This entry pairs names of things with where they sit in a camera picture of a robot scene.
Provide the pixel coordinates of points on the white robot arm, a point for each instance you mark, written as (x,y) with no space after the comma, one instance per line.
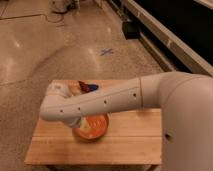
(186,102)

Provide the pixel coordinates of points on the red and blue snack wrapper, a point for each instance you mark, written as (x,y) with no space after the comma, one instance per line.
(86,88)

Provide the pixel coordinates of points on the orange round plate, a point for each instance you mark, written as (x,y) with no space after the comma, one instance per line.
(92,127)

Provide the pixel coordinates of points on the wooden table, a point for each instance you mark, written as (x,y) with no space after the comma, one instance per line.
(132,138)

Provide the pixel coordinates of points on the black box on floor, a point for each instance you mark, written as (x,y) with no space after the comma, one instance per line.
(130,30)

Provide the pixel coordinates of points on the white object on floor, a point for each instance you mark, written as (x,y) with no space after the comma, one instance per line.
(62,6)

